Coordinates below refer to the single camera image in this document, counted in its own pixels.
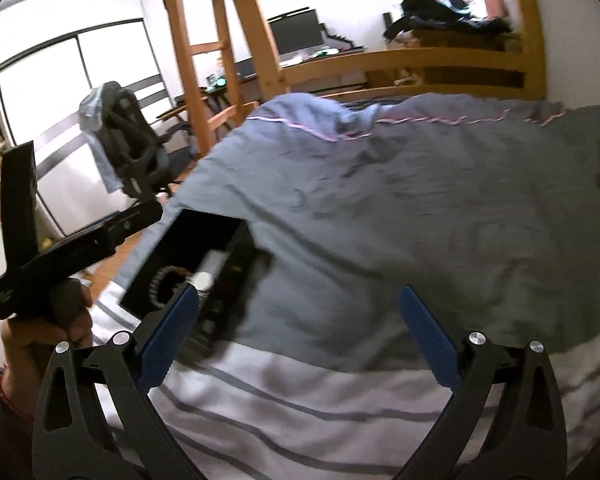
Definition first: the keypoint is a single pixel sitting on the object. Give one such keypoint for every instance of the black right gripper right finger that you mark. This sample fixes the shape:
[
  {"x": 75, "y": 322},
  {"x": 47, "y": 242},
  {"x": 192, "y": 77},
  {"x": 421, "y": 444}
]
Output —
[{"x": 504, "y": 418}]

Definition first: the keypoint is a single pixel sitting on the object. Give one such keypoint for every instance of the wooden bunk bed frame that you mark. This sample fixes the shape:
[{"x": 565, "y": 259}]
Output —
[{"x": 529, "y": 61}]

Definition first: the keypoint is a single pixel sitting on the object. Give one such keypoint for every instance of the white sliding wardrobe door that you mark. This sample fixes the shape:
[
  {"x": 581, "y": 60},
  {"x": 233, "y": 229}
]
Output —
[{"x": 40, "y": 92}]

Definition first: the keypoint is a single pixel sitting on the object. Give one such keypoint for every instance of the light blue hanging garment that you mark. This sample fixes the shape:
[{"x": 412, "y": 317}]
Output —
[{"x": 91, "y": 121}]

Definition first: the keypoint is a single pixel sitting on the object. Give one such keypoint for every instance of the black office chair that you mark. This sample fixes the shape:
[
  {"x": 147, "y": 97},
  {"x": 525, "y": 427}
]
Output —
[{"x": 136, "y": 151}]

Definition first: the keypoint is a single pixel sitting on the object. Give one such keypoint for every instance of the black computer monitor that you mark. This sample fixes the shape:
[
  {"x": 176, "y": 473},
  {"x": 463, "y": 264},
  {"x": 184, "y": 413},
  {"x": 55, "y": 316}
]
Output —
[{"x": 296, "y": 30}]

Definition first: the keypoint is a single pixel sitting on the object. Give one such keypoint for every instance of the wooden ladder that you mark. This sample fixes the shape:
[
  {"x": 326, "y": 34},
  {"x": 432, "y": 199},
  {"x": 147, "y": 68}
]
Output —
[{"x": 202, "y": 46}]

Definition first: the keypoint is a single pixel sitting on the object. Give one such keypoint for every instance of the grey blue duvet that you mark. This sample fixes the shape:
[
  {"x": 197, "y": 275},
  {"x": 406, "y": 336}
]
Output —
[{"x": 489, "y": 209}]

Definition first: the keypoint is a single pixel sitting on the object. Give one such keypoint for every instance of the pile of dark clothes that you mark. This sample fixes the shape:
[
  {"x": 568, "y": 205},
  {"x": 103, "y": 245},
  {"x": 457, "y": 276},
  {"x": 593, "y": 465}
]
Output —
[{"x": 444, "y": 16}]

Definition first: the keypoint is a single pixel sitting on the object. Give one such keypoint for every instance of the white grey striped sheet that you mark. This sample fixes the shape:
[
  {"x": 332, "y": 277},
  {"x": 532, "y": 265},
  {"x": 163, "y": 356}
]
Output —
[{"x": 325, "y": 382}]

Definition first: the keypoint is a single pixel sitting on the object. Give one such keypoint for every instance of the person's left hand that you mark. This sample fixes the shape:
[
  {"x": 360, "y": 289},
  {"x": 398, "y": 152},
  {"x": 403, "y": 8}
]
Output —
[{"x": 27, "y": 346}]

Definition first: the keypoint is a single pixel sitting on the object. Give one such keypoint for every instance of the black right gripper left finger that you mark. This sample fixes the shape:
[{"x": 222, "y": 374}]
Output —
[{"x": 71, "y": 437}]

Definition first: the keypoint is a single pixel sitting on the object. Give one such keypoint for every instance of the black jewelry box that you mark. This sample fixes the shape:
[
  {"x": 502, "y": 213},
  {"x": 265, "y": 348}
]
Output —
[{"x": 215, "y": 254}]

